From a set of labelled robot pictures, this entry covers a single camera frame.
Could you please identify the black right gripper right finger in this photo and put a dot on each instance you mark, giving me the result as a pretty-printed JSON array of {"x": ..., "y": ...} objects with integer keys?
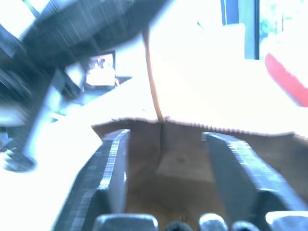
[{"x": 243, "y": 175}]

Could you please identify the dark round table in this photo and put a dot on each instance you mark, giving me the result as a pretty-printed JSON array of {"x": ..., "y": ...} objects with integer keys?
[{"x": 79, "y": 26}]

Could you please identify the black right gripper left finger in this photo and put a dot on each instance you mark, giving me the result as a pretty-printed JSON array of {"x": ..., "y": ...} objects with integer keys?
[{"x": 101, "y": 178}]

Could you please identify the brown cardboard box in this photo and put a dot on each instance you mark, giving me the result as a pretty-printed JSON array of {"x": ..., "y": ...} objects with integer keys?
[{"x": 183, "y": 101}]

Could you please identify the red plush toy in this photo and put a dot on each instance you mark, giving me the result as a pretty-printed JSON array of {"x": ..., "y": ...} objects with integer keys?
[{"x": 287, "y": 79}]

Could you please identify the computer monitor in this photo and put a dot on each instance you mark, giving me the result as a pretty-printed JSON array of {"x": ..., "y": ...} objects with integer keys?
[{"x": 101, "y": 71}]

